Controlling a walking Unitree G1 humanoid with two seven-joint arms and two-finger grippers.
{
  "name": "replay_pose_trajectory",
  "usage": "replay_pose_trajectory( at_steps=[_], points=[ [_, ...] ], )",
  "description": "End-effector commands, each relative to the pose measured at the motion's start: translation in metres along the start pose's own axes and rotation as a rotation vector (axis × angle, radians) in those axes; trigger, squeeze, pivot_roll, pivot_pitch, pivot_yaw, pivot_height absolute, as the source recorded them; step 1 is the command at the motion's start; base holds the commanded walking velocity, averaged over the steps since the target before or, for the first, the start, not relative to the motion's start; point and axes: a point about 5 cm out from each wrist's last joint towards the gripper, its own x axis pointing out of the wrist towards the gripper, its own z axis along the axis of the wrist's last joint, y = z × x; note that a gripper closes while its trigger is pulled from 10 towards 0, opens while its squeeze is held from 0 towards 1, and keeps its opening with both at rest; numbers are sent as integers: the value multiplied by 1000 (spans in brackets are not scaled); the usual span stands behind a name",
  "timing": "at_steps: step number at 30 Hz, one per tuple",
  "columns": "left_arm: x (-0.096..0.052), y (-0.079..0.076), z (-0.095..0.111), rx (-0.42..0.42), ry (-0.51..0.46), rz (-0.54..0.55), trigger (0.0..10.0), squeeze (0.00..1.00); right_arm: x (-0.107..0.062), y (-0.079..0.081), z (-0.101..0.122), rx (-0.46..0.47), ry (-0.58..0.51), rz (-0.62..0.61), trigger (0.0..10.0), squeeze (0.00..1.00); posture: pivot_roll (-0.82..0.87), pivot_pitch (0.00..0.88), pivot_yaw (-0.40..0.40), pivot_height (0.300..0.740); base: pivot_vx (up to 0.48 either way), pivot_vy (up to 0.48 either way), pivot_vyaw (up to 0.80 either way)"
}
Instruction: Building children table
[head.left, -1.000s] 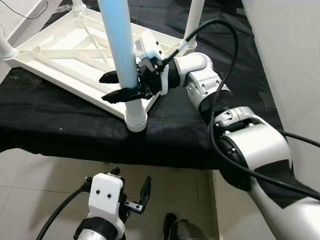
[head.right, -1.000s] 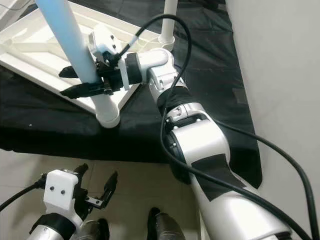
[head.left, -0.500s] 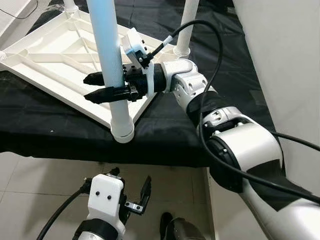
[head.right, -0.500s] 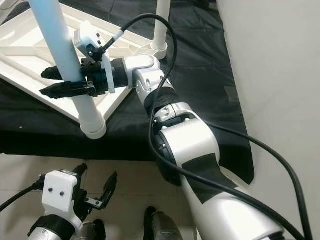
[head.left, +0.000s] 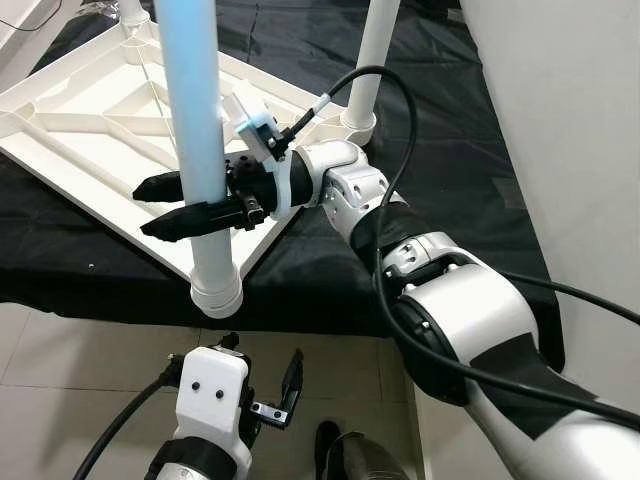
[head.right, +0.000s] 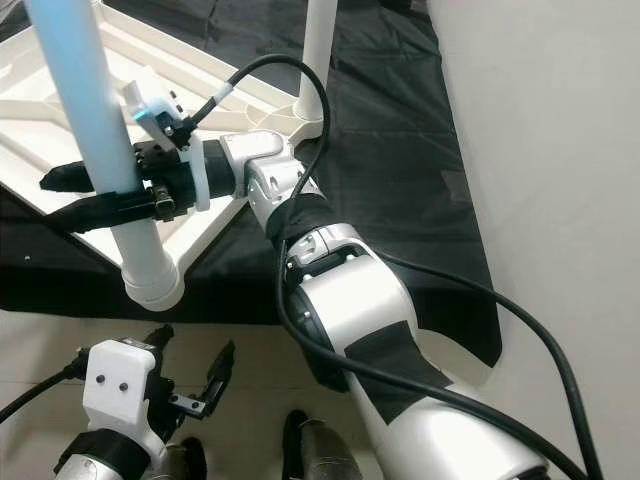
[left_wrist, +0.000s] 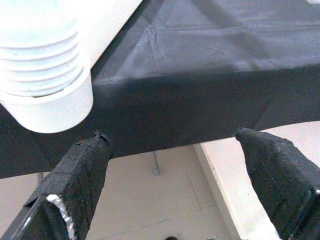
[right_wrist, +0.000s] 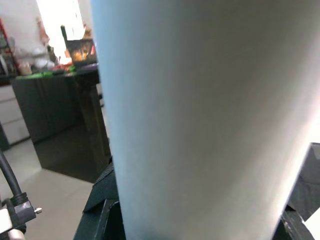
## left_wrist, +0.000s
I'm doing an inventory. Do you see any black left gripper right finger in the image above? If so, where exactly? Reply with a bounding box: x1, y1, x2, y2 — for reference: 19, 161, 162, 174
235, 127, 320, 240

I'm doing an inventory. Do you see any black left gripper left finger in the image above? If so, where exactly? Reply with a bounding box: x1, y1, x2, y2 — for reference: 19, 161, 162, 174
0, 129, 113, 240

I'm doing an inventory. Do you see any white plastic table leg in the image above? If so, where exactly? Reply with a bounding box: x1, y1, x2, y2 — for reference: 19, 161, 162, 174
0, 0, 85, 98

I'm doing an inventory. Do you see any white plastic table top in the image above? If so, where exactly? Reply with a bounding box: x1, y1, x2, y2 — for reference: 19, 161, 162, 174
0, 0, 144, 135

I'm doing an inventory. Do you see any black tablecloth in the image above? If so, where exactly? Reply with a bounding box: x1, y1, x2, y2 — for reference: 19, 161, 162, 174
0, 0, 320, 180

